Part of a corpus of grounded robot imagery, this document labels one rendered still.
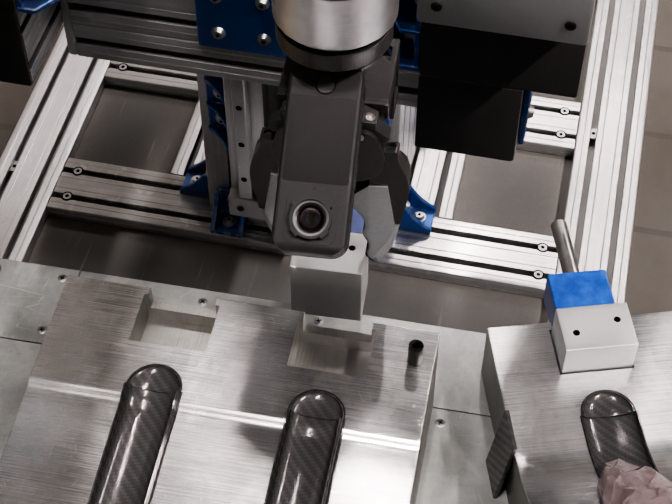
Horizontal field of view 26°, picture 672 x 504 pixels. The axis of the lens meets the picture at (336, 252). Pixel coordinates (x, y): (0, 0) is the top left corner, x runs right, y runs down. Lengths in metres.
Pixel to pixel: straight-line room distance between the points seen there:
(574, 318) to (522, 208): 0.95
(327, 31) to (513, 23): 0.34
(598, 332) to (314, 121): 0.26
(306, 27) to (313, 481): 0.29
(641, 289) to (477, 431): 1.14
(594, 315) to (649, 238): 1.21
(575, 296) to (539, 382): 0.07
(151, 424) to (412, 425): 0.17
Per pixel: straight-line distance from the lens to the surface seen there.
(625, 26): 2.19
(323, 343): 1.00
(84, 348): 0.98
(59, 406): 0.97
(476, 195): 1.96
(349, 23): 0.83
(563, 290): 1.04
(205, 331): 1.02
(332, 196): 0.86
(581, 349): 0.99
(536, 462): 0.97
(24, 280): 1.14
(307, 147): 0.87
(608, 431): 1.00
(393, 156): 0.92
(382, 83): 0.92
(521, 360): 1.02
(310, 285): 1.00
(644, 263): 2.19
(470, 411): 1.05
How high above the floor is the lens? 1.69
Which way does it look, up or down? 52 degrees down
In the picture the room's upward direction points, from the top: straight up
